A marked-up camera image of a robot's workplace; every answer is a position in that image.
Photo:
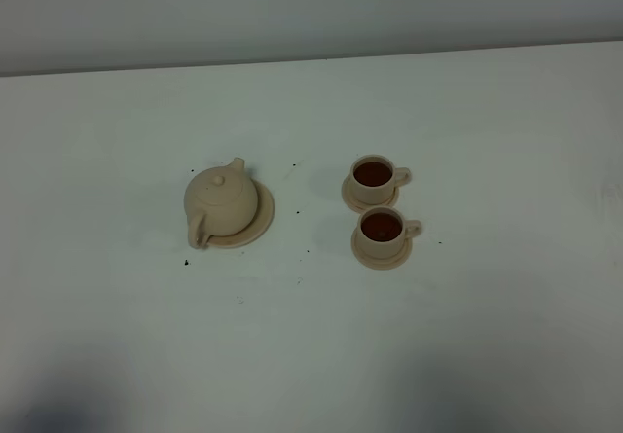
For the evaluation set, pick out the beige near cup saucer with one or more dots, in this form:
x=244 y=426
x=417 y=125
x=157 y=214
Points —
x=382 y=264

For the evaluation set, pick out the beige near teacup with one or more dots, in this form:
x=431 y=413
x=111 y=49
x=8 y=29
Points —
x=382 y=232

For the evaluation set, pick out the beige far teacup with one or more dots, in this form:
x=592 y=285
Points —
x=374 y=177

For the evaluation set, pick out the beige cup saucer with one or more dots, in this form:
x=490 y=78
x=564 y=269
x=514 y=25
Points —
x=360 y=206
x=382 y=264

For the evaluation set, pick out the beige far cup saucer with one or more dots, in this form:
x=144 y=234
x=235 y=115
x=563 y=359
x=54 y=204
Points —
x=360 y=206

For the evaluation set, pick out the beige teapot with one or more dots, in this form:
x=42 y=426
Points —
x=220 y=201

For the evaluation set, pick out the beige teacup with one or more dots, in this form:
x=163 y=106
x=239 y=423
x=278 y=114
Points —
x=374 y=177
x=382 y=232

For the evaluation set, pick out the beige teapot saucer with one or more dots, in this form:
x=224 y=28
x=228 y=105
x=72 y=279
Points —
x=260 y=222

